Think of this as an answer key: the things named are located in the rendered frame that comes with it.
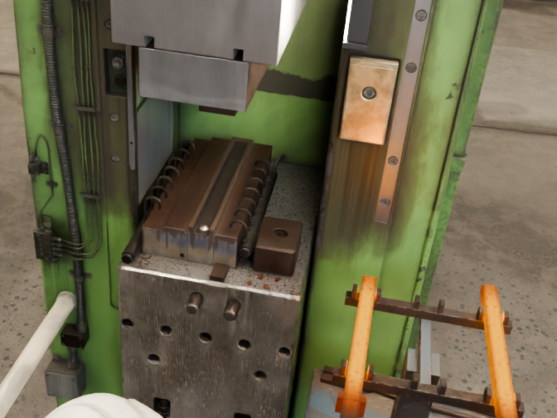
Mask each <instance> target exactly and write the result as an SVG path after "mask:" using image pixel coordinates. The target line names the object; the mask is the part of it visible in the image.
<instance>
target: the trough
mask: <svg viewBox="0 0 557 418"><path fill-rule="evenodd" d="M247 145H248V143H245V142H240V141H235V142H234V144H233V146H232V148H231V150H230V152H229V154H228V156H227V158H226V160H225V162H224V165H223V167H222V169H221V170H220V173H219V175H218V177H217V179H216V181H215V183H214V185H213V187H212V189H211V191H210V194H209V196H208V198H207V199H206V202H205V204H204V206H203V208H202V209H201V212H200V214H199V216H198V217H197V219H196V222H195V225H194V226H193V233H195V234H200V235H205V236H208V235H209V230H210V228H211V225H212V223H213V221H214V219H215V217H216V214H217V212H218V210H219V208H220V205H221V203H222V201H223V199H224V197H225V194H226V192H227V190H228V187H229V185H230V183H231V181H232V178H233V176H234V175H235V171H236V169H237V167H238V166H239V163H240V160H241V159H242V156H243V154H244V152H245V150H246V147H247ZM202 225H206V226H208V227H209V229H208V230H206V231H203V230H201V229H200V228H199V227H200V226H202Z"/></svg>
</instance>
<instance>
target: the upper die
mask: <svg viewBox="0 0 557 418"><path fill-rule="evenodd" d="M243 55H244V50H239V51H238V53H237V54H236V56H235V58H234V60H231V59H225V58H219V57H213V56H202V55H195V54H189V53H183V52H177V51H166V50H160V49H154V38H153V39H152V40H151V41H150V42H149V43H148V44H147V45H146V46H145V47H142V46H140V47H139V48H138V56H139V95H140V96H142V97H148V98H153V99H159V100H169V101H175V102H181V103H187V104H192V105H203V106H208V107H214V108H220V109H230V110H236V111H242V112H245V111H246V110H247V108H248V106H249V103H250V101H251V100H252V98H253V96H254V93H255V91H256V90H257V88H258V86H259V83H260V81H261V80H262V78H263V76H264V73H265V71H266V70H267V68H268V66H269V65H265V64H260V63H254V62H248V61H243Z"/></svg>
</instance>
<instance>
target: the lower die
mask: <svg viewBox="0 0 557 418"><path fill-rule="evenodd" d="M235 141H240V142H245V143H248V145H247V147H246V150H245V152H244V154H243V156H242V159H241V160H240V163H239V166H238V167H237V169H236V171H235V175H234V176H233V178H232V181H231V183H230V185H229V187H228V190H227V192H226V194H225V197H224V199H223V201H222V203H221V205H220V208H219V210H218V212H217V214H216V217H215V219H214V221H213V223H212V225H211V228H210V230H209V235H208V236H205V235H200V234H195V233H193V226H194V225H195V222H196V219H197V217H198V216H199V214H200V212H201V209H202V208H203V206H204V204H205V202H206V199H207V198H208V196H209V194H210V191H211V189H212V187H213V185H214V183H215V181H216V179H217V177H218V175H219V173H220V170H221V169H222V167H223V165H224V162H225V160H226V158H227V156H228V154H229V152H230V150H231V148H232V146H233V144H234V142H235ZM193 143H194V145H195V150H194V151H192V146H190V148H189V149H188V150H187V151H188V152H189V154H190V159H189V160H187V154H185V156H184V158H183V159H182V160H183V161H184V163H185V169H183V170H182V163H180V164H179V166H178V168H177V170H178V171H179V177H177V173H176V172H174V174H173V176H172V180H173V183H174V188H172V189H171V183H170V181H169V183H168V184H167V186H166V190H167V194H168V197H167V198H165V192H163V193H162V195H161V196H160V197H159V200H160V201H161V203H162V209H160V210H158V203H156V205H155V207H154V208H153V210H152V211H151V213H150V215H149V216H148V219H147V220H146V221H145V223H144V224H143V227H142V231H143V253H148V254H153V255H162V256H166V257H172V258H177V259H182V260H192V261H197V262H202V263H207V264H212V265H214V264H215V263H219V264H223V265H229V266H230V267H231V268H235V267H236V265H237V262H238V259H239V258H240V253H239V248H240V244H241V241H242V239H243V236H244V232H245V228H244V226H243V225H242V224H241V223H234V224H233V226H232V227H229V225H230V223H231V222H232V221H233V220H242V221H244V222H245V224H246V225H248V223H249V215H248V214H247V213H246V212H245V211H239V212H238V213H237V216H234V213H235V211H236V210H237V209H239V208H245V209H247V210H249V211H250V213H251V215H252V211H253V204H252V202H250V201H247V200H245V201H242V202H241V205H239V200H240V199H241V198H243V197H249V198H251V199H253V200H254V202H255V203H256V198H257V194H256V192H255V191H253V190H248V191H246V193H245V194H243V191H244V189H245V188H247V187H254V188H256V189H257V190H258V191H259V192H260V182H259V181H257V180H251V181H250V183H249V184H247V181H248V179H249V178H251V177H258V178H260V179H261V180H262V182H264V173H263V172H261V171H260V170H256V171H254V174H253V175H252V174H250V173H251V171H252V169H254V168H262V169H264V170H265V172H266V173H267V169H268V165H267V163H266V162H263V161H260V162H258V163H257V166H255V165H254V163H255V161H256V160H257V159H259V158H264V159H266V160H268V161H269V163H270V167H271V158H272V148H273V146H272V145H266V144H261V143H254V140H253V139H243V138H236V137H233V138H232V140H229V139H218V138H213V137H212V139H211V140H206V139H194V141H193ZM181 253H182V254H183V255H184V257H181V256H179V255H180V254H181Z"/></svg>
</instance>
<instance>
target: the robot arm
mask: <svg viewBox="0 0 557 418"><path fill-rule="evenodd" d="M45 418H163V417H162V416H160V415H159V414H158V413H157V412H155V411H153V410H152V409H150V408H149V407H147V406H145V405H144V404H142V403H140V402H139V401H136V400H134V399H128V400H127V399H124V398H122V397H120V396H116V395H113V394H109V393H95V394H90V395H86V396H81V397H78V398H75V399H74V400H71V401H68V402H66V403H65V404H63V405H61V406H59V407H58V408H56V409H55V410H53V412H51V413H50V414H49V415H48V416H46V417H45Z"/></svg>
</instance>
